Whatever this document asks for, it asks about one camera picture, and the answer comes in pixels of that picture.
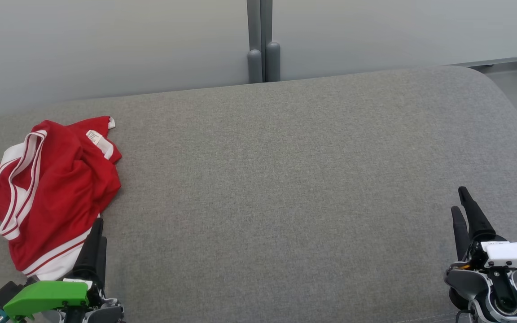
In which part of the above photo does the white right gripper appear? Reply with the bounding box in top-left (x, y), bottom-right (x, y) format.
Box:
top-left (451, 186), bottom-right (517, 275)

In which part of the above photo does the grey partition post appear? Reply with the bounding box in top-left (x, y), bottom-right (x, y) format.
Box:
top-left (246, 0), bottom-right (263, 84)
top-left (261, 0), bottom-right (281, 83)

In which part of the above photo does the grey partition base rail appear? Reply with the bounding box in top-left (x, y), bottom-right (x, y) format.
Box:
top-left (449, 54), bottom-right (517, 69)

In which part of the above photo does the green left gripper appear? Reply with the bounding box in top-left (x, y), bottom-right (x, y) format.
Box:
top-left (4, 218), bottom-right (124, 323)

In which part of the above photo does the red jersey with white trim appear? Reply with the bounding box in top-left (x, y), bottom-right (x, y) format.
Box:
top-left (0, 130), bottom-right (122, 281)

